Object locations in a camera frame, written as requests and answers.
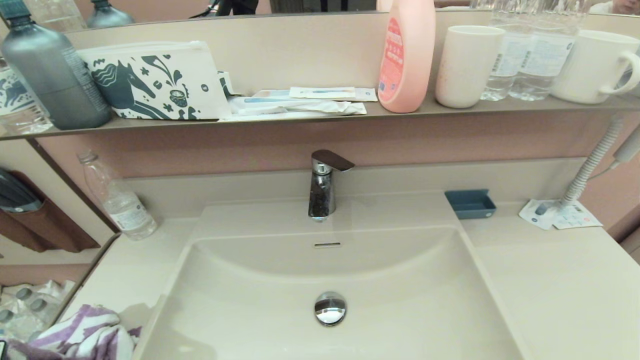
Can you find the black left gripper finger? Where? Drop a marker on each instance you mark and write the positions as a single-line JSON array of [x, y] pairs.
[[2, 350]]

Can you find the purple white striped towel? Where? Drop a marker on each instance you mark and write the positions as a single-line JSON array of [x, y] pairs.
[[85, 337]]

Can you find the beige rectangular sink basin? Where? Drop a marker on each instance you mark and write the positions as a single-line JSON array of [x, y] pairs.
[[400, 300]]

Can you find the pack of small water bottles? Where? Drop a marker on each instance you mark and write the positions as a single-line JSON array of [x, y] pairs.
[[30, 310]]

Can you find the brown hanging holder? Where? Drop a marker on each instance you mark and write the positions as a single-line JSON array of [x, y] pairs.
[[52, 230]]

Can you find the dark grey item in holder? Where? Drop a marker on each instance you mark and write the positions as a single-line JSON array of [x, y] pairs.
[[17, 195]]

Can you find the capless clear plastic bottle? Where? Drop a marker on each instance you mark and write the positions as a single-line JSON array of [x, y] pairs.
[[122, 210]]

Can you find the clear plastic water bottle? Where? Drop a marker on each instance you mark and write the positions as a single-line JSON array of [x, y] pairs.
[[501, 65], [546, 60], [20, 116]]

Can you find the grey bottle with teal cap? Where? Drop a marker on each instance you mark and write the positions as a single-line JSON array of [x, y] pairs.
[[52, 80]]

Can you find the white pouch with blue horse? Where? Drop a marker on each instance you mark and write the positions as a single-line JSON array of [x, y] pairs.
[[150, 84]]

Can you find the chrome drain stopper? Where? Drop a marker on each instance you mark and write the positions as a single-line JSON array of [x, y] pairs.
[[330, 309]]

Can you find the small white blue printed packet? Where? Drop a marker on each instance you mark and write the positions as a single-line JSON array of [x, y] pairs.
[[227, 84]]

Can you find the flat white toiletry packet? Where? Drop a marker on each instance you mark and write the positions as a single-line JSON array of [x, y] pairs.
[[280, 117]]

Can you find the crumpled white toiletry packet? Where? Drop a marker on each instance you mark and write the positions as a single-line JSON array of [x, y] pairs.
[[300, 106]]

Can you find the small beige toiletry packet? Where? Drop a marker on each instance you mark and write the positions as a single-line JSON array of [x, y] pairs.
[[323, 93]]

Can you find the blue soap tray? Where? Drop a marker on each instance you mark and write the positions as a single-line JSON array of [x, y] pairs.
[[471, 206]]

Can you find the pink lotion bottle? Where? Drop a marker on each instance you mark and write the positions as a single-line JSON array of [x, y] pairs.
[[409, 65]]

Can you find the white printed paper leaflet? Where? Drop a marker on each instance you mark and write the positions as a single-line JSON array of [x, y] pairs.
[[580, 217]]

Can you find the grey white hair dryer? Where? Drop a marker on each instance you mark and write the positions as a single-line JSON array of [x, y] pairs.
[[631, 145]]

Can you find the wall mirror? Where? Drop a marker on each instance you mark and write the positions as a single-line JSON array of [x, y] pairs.
[[150, 10]]

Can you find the brown wall shelf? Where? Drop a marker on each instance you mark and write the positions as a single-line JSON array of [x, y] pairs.
[[525, 106]]

